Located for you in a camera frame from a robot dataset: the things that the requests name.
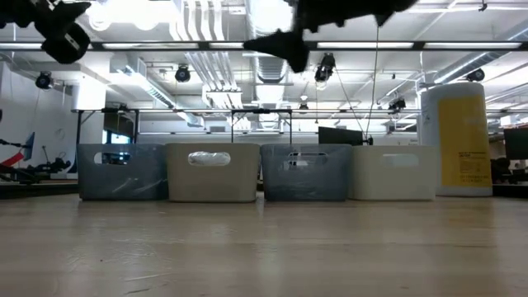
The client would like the silver ventilation duct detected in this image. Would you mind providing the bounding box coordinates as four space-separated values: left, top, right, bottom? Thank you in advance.
254 55 286 86

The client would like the black monitor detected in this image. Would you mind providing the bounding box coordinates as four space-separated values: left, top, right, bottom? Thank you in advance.
502 127 528 161
318 125 365 147

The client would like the black ceiling spotlight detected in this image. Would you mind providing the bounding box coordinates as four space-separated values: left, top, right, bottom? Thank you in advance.
387 97 408 113
313 52 337 83
34 71 54 91
466 67 487 83
173 64 192 84

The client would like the light grey plastic bin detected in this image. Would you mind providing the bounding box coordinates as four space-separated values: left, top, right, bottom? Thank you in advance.
165 142 262 204

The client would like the dark grey plastic bin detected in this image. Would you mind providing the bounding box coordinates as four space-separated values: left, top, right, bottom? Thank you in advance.
260 143 353 203
76 142 169 202

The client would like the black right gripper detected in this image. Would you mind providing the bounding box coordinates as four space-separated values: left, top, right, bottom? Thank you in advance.
243 0 420 74

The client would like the white yellow wipes canister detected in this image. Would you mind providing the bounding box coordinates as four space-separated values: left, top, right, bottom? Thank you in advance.
417 81 494 198

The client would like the black background rig frame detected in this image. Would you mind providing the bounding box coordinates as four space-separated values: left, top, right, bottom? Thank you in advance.
72 106 422 145

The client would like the white plastic bin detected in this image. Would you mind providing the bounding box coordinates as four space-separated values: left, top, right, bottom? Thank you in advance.
348 144 440 202

